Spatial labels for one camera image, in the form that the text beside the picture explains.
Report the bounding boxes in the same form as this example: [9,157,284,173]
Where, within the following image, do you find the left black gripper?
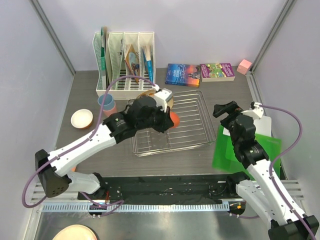
[136,102,175,134]

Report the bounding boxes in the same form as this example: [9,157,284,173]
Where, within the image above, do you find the beige bird pattern plate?
[136,89,174,108]

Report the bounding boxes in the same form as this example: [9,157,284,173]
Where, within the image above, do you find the orange ceramic mug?
[170,111,180,128]

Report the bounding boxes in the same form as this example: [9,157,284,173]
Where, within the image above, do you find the blue plastic cup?
[97,94,116,111]

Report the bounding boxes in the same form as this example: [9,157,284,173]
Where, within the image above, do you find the pink plastic cup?
[102,104,117,117]

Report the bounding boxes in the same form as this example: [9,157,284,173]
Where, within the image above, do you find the orange white bowl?
[70,109,94,129]

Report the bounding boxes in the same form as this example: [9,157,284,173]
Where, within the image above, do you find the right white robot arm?
[212,101,320,240]

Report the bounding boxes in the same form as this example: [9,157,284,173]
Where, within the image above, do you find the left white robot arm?
[35,94,174,200]

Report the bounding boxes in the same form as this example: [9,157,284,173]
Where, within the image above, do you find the purple green paperback book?
[200,63,235,82]

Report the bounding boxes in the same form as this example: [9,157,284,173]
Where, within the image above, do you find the white clipboard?
[235,110,272,137]

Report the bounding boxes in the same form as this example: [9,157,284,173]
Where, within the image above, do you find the dark blue paperback book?
[165,63,201,88]

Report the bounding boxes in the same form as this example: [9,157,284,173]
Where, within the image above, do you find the pink cube block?
[236,59,252,75]

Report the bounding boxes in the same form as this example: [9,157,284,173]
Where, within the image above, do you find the green plastic folder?
[212,125,282,180]

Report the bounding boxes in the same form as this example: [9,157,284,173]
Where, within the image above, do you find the orange illustrated book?
[124,44,140,76]

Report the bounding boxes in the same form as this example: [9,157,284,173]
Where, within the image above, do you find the blue white book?
[141,45,154,83]

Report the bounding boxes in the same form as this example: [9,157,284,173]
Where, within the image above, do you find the white mesh file organizer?
[92,31,156,97]

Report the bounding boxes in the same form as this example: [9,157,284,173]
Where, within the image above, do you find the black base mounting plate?
[87,172,250,205]

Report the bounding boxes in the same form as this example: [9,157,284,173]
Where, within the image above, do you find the pink round object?
[53,224,98,240]

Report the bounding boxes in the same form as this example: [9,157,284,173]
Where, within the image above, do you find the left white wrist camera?
[152,84,174,112]

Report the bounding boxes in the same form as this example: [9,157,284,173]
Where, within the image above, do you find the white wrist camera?
[152,84,174,112]
[241,101,264,120]

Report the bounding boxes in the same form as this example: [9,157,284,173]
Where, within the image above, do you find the metal wire dish rack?
[130,90,216,157]

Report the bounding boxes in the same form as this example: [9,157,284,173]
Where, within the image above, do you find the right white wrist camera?
[241,101,264,120]

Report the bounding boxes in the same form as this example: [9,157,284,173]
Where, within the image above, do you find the perforated cable duct rail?
[42,202,230,213]

